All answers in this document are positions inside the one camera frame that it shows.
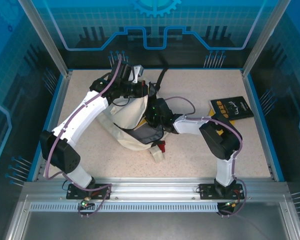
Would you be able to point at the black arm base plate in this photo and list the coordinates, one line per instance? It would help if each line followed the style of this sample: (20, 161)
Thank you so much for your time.
(206, 191)
(100, 187)

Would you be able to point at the black book yellow title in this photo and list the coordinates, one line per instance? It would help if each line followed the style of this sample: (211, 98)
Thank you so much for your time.
(233, 107)

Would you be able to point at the blue gear print panel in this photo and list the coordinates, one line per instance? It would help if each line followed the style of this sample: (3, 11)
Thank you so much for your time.
(150, 15)

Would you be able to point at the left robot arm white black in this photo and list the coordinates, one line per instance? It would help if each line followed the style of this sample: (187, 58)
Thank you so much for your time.
(85, 115)

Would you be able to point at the cream canvas student bag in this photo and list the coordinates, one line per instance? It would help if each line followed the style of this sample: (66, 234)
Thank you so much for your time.
(130, 110)

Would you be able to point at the aluminium frame post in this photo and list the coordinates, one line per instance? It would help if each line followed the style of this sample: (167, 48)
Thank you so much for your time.
(265, 37)
(46, 37)

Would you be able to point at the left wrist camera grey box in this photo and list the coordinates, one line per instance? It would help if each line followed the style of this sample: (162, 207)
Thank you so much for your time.
(137, 72)

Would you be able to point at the long aluminium base rail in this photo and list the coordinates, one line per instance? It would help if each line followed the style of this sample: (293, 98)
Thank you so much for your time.
(152, 190)

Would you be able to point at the blue table border strip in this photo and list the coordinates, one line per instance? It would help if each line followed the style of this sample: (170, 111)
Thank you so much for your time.
(51, 112)
(255, 95)

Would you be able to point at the blue printed side panel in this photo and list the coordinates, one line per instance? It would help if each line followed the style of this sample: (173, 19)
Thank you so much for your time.
(290, 75)
(10, 75)

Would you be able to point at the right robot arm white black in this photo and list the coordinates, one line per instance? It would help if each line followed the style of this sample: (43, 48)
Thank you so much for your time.
(187, 126)

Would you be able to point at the grey metal shelf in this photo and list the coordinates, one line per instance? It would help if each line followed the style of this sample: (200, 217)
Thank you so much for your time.
(152, 225)

